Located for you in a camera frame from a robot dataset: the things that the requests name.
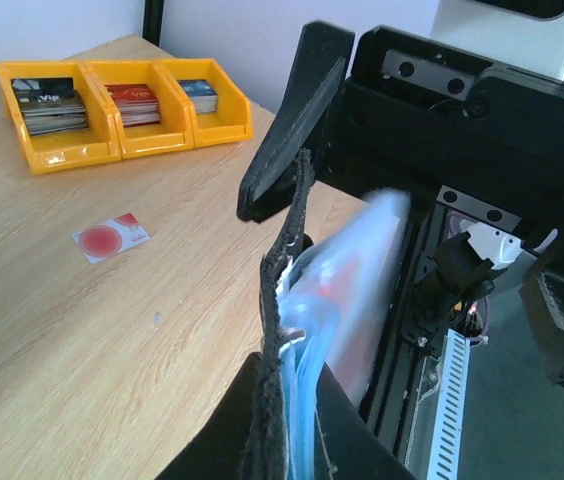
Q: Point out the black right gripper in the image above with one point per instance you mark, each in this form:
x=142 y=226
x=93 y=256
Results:
x=419 y=115

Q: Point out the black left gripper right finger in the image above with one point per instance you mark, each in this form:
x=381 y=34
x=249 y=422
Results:
x=344 y=446

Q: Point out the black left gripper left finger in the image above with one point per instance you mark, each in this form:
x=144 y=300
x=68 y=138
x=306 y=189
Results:
x=216 y=452

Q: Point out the blue card stack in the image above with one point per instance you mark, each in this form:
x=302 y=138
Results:
x=202 y=95

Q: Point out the red card stack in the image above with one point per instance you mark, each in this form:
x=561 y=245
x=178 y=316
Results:
x=137 y=104

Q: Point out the black card stack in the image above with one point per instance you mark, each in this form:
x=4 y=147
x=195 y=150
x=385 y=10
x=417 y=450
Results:
x=50 y=105

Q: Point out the yellow three-compartment tray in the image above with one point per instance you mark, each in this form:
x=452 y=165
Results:
x=106 y=140

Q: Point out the black aluminium frame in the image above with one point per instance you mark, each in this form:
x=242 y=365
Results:
x=402 y=350

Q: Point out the white slotted cable duct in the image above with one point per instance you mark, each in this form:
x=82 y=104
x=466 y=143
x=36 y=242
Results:
x=447 y=430

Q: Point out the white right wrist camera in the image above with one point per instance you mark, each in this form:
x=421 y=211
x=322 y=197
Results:
x=517 y=39

